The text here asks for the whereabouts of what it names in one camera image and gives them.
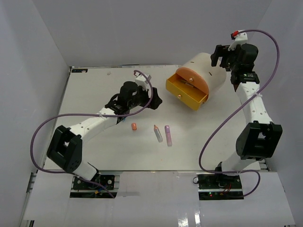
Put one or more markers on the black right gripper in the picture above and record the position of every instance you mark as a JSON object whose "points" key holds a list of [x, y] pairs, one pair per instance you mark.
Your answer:
{"points": [[220, 51]]}

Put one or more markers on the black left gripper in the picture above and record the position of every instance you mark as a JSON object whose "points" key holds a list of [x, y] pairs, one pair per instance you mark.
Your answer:
{"points": [[155, 101]]}

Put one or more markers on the pink purple highlighter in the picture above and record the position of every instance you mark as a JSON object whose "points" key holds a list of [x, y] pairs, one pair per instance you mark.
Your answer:
{"points": [[168, 135]]}

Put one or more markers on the orange highlighter cap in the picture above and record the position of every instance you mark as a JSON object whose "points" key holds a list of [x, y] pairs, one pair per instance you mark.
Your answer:
{"points": [[134, 126]]}

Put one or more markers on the orange highlighter body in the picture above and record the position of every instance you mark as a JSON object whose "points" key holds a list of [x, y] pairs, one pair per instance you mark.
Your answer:
{"points": [[158, 134]]}

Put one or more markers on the round three-drawer storage box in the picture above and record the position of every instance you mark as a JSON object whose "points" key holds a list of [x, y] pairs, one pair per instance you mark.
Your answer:
{"points": [[207, 80]]}

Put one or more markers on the thin yellow highlighter pen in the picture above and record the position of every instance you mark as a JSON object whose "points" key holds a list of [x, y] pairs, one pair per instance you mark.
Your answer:
{"points": [[186, 83]]}

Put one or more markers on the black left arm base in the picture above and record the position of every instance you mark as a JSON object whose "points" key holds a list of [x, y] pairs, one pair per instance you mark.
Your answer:
{"points": [[102, 186]]}

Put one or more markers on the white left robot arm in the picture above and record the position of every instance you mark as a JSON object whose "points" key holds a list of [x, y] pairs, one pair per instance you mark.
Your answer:
{"points": [[66, 146]]}

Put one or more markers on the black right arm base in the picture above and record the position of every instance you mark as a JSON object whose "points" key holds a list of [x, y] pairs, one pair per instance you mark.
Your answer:
{"points": [[217, 187]]}

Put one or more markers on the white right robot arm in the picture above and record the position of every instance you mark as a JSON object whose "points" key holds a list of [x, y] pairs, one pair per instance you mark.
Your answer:
{"points": [[261, 135]]}

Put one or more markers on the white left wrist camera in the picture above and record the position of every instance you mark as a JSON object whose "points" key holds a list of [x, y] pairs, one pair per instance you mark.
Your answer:
{"points": [[140, 80]]}

